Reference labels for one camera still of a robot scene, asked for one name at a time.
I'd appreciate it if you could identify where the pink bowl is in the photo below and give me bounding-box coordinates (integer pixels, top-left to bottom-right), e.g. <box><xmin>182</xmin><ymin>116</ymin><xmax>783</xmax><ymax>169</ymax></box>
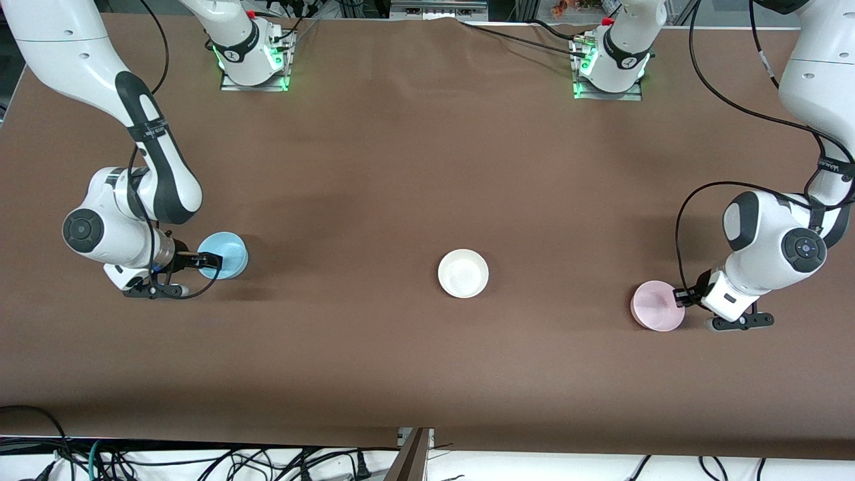
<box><xmin>631</xmin><ymin>280</ymin><xmax>686</xmax><ymax>333</ymax></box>

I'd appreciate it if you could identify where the light blue bowl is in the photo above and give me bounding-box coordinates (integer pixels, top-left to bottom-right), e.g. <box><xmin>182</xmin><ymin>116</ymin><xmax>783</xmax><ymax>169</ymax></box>
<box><xmin>198</xmin><ymin>231</ymin><xmax>249</xmax><ymax>281</ymax></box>

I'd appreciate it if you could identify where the white bowl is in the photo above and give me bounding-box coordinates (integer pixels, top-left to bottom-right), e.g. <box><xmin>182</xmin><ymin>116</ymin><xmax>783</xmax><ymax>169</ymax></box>
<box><xmin>438</xmin><ymin>249</ymin><xmax>490</xmax><ymax>299</ymax></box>

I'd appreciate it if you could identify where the brown table cover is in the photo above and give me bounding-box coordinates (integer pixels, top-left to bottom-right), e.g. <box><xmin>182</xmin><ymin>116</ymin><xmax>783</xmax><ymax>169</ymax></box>
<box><xmin>0</xmin><ymin>12</ymin><xmax>855</xmax><ymax>462</ymax></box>

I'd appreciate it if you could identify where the dark brown wooden beam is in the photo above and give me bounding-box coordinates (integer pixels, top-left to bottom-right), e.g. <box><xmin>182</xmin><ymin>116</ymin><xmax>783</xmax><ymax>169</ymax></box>
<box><xmin>383</xmin><ymin>428</ymin><xmax>432</xmax><ymax>481</ymax></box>

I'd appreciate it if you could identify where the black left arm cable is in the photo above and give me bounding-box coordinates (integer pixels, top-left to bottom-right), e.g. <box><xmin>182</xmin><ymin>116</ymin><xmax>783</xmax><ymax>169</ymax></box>
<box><xmin>675</xmin><ymin>0</ymin><xmax>855</xmax><ymax>295</ymax></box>

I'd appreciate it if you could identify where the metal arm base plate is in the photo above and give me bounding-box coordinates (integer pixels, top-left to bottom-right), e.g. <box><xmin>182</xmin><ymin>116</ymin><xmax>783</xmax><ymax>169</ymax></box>
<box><xmin>219</xmin><ymin>30</ymin><xmax>295</xmax><ymax>93</ymax></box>
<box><xmin>571</xmin><ymin>33</ymin><xmax>652</xmax><ymax>102</ymax></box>

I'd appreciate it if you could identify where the black floor cable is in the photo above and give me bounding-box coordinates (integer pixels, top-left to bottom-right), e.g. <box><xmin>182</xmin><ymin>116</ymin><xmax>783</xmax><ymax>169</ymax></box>
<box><xmin>0</xmin><ymin>404</ymin><xmax>74</xmax><ymax>481</ymax></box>

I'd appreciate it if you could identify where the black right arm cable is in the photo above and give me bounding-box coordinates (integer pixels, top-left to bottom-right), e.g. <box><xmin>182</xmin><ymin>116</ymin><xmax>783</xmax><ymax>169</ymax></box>
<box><xmin>127</xmin><ymin>0</ymin><xmax>224</xmax><ymax>301</ymax></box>

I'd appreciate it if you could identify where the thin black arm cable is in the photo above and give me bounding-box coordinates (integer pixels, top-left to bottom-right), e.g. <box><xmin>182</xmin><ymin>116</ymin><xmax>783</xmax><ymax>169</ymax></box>
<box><xmin>749</xmin><ymin>0</ymin><xmax>781</xmax><ymax>91</ymax></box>

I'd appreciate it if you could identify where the black cable on table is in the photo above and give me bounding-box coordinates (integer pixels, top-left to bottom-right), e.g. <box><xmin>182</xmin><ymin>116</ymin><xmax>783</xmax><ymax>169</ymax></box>
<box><xmin>458</xmin><ymin>20</ymin><xmax>592</xmax><ymax>59</ymax></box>

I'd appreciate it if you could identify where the aluminium frame rail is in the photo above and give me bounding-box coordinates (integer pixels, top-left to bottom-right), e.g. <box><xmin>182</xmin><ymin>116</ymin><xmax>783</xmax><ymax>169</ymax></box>
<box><xmin>389</xmin><ymin>0</ymin><xmax>490</xmax><ymax>19</ymax></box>

